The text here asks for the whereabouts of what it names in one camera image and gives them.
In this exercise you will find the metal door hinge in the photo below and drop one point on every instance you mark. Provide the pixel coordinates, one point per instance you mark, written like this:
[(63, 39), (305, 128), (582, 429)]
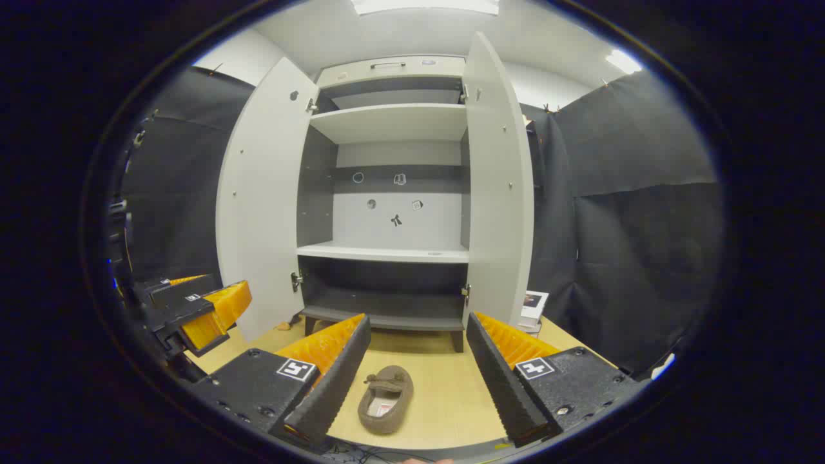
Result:
[(463, 94), (296, 280), (465, 291), (312, 105)]

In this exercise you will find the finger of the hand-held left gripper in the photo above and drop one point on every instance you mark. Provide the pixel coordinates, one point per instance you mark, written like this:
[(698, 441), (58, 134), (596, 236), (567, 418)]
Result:
[(216, 316), (187, 293)]

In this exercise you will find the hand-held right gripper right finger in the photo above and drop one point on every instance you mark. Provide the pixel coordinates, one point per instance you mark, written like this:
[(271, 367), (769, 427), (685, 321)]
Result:
[(499, 380)]

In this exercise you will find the small ceiling light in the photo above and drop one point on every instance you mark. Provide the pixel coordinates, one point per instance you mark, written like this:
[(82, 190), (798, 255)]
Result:
[(622, 61)]

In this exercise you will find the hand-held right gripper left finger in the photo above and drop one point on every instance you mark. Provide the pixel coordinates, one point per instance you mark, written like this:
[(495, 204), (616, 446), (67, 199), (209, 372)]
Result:
[(338, 380)]

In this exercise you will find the white cabinet door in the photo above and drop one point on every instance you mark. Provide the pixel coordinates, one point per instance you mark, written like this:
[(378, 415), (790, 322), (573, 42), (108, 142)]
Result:
[(264, 200), (499, 193)]

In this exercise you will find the white and grey shoe cabinet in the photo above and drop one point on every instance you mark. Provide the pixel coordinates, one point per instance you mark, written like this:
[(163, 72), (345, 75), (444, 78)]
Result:
[(387, 219)]

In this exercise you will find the brown fuzzy shoe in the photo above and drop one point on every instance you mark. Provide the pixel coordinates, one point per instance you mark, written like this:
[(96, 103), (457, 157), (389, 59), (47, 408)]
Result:
[(385, 403)]

